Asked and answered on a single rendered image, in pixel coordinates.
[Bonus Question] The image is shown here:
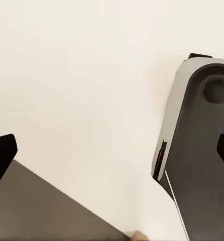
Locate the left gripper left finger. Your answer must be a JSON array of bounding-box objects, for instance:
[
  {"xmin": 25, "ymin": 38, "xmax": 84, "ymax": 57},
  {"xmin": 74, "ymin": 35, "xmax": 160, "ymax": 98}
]
[{"xmin": 0, "ymin": 134, "xmax": 18, "ymax": 180}]

